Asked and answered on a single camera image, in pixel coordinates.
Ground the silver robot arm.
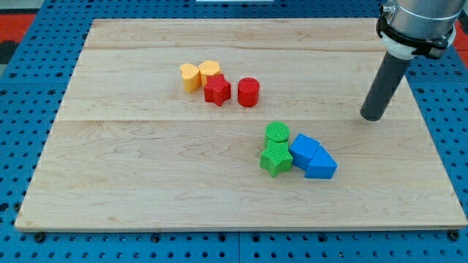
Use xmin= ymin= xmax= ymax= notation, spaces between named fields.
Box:
xmin=376 ymin=0 xmax=467 ymax=61

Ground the green cylinder block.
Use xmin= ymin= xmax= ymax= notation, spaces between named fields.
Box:
xmin=264 ymin=121 xmax=290 ymax=148

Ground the red star block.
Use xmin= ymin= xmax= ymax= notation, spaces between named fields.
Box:
xmin=204 ymin=74 xmax=231 ymax=107

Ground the red cylinder block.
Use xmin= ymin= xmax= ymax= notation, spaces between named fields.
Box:
xmin=238 ymin=77 xmax=260 ymax=107

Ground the green star block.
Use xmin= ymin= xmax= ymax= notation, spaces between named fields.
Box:
xmin=260 ymin=140 xmax=293 ymax=178

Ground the yellow hexagon block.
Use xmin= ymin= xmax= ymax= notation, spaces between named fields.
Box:
xmin=198 ymin=60 xmax=222 ymax=87

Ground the yellow heart block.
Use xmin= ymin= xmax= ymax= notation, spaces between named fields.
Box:
xmin=180 ymin=64 xmax=202 ymax=93

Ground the blue cube block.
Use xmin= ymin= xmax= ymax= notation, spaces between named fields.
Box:
xmin=289 ymin=134 xmax=320 ymax=170

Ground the blue triangular block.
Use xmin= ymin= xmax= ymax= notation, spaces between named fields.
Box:
xmin=304 ymin=146 xmax=338 ymax=180

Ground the light wooden board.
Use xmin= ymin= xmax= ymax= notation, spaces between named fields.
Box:
xmin=15 ymin=18 xmax=467 ymax=232

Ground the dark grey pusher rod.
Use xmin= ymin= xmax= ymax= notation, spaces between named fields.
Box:
xmin=361 ymin=52 xmax=410 ymax=121

